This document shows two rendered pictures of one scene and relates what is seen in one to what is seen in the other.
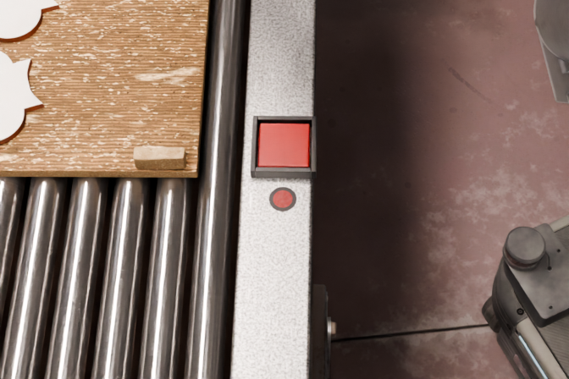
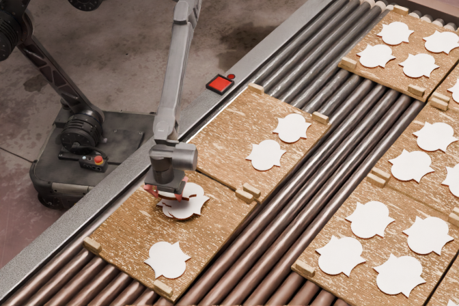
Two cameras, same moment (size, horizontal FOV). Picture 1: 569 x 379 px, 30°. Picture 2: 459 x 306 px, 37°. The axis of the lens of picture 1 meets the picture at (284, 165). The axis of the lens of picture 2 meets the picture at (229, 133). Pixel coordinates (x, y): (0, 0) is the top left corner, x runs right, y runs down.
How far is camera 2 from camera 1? 2.50 m
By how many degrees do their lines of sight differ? 70
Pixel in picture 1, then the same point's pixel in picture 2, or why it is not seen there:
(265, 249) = (245, 69)
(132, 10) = (230, 134)
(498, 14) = not seen: outside the picture
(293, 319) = (251, 54)
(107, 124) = (263, 106)
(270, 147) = (224, 84)
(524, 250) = not seen: hidden behind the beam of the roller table
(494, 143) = not seen: hidden behind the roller
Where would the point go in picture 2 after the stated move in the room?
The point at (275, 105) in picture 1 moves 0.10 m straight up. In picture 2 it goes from (212, 97) to (210, 76)
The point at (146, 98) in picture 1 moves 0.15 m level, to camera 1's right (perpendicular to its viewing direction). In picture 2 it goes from (246, 108) to (211, 94)
